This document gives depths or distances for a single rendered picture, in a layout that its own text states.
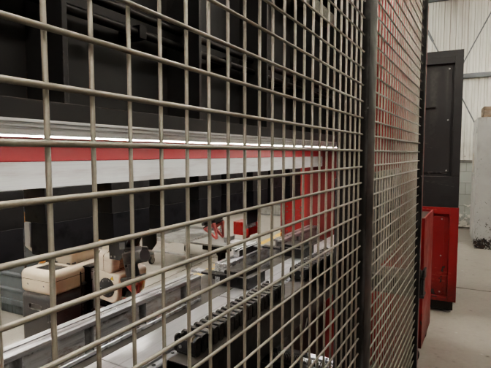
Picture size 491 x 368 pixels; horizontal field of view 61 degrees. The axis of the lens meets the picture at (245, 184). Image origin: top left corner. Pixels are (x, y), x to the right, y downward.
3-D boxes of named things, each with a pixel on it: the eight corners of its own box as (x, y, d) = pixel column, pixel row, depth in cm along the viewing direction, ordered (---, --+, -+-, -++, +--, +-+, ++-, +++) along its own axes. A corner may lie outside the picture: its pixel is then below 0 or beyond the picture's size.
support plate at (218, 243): (211, 236, 213) (211, 235, 213) (256, 242, 200) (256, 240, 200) (190, 243, 198) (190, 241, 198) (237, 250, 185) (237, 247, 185)
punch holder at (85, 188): (77, 242, 115) (75, 182, 114) (98, 245, 111) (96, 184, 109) (25, 253, 102) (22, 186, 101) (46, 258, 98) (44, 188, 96)
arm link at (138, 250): (134, 237, 187) (119, 236, 180) (153, 234, 181) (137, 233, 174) (135, 264, 184) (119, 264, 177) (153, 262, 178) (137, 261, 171)
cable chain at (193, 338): (267, 292, 125) (267, 280, 125) (285, 296, 122) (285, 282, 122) (174, 352, 88) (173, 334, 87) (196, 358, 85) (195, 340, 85)
